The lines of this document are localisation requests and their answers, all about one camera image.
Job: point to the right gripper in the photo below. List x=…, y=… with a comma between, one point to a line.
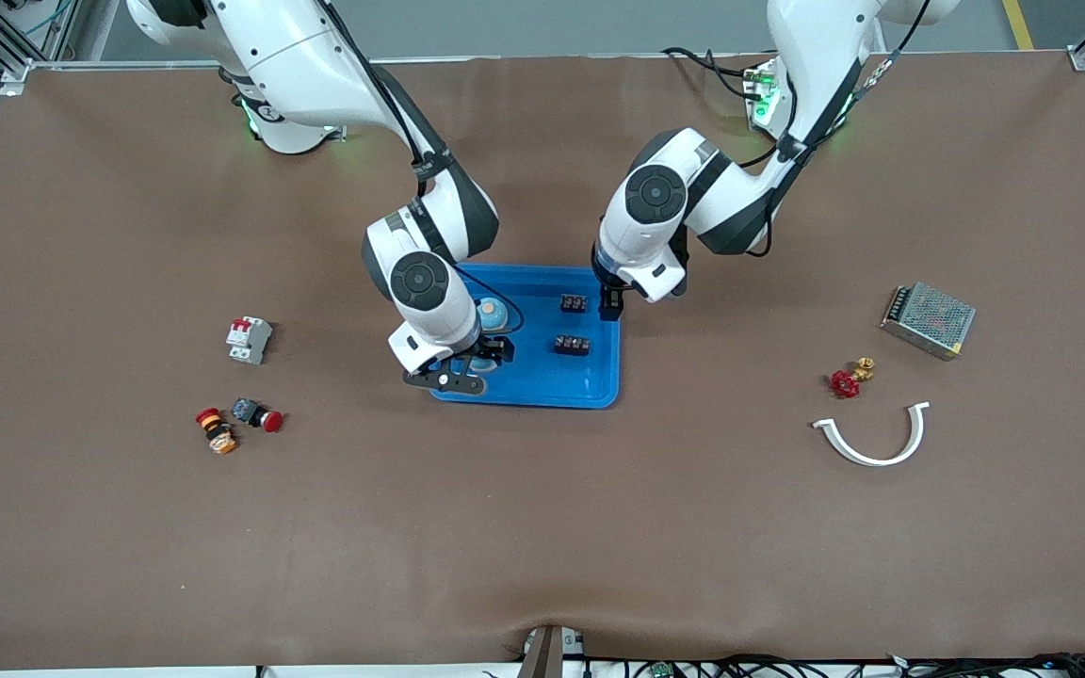
x=493, y=348

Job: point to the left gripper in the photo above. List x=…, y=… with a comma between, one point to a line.
x=611, y=299

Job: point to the blue dome call bell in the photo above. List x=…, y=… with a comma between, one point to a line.
x=492, y=311
x=484, y=363

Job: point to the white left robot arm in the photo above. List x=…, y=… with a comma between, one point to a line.
x=721, y=179

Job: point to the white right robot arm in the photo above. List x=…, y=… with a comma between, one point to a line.
x=288, y=56

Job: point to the blue plastic tray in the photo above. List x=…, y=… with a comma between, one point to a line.
x=542, y=377

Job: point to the brown table mat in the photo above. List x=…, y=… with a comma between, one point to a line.
x=542, y=527

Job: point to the red mushroom push button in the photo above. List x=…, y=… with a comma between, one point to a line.
x=257, y=414

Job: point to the white red circuit breaker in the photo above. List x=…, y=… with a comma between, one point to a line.
x=249, y=339

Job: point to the yellow red emergency button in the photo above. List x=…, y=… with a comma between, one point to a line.
x=216, y=430

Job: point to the white curved pipe clamp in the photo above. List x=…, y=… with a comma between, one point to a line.
x=882, y=461

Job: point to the metal mesh power supply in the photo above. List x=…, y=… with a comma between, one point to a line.
x=929, y=320

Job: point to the grey metal bracket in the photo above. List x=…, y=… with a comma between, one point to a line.
x=542, y=659

